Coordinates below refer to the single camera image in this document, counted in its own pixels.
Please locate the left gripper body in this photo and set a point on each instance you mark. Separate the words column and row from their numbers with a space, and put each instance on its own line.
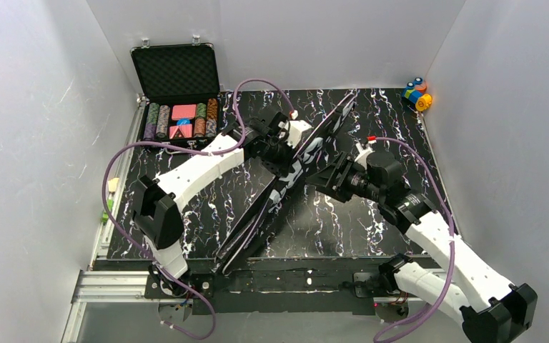
column 280, row 158

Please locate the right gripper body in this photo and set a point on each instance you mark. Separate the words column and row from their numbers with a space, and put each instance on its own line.
column 334, row 174

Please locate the black racket bag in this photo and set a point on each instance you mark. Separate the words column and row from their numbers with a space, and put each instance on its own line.
column 252, row 230

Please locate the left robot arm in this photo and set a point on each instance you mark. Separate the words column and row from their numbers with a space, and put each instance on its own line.
column 159, row 202

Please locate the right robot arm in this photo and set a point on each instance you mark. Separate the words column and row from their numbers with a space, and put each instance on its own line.
column 487, row 305

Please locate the black poker chip case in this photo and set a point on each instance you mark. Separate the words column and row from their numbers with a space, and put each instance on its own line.
column 181, row 85

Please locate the colourful toy blocks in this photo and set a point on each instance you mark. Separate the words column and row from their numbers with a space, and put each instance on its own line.
column 416, row 93

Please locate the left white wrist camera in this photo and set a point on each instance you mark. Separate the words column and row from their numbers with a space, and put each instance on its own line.
column 298, row 130

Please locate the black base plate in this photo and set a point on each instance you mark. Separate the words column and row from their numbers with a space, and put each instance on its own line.
column 277, row 285

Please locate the beige clip on rail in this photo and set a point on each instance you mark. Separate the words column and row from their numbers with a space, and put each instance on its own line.
column 112, row 185

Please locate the green clip on rail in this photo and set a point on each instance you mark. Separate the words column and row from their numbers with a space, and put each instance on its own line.
column 105, row 216

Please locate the aluminium rail frame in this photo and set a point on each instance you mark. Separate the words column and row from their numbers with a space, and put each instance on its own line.
column 122, row 304

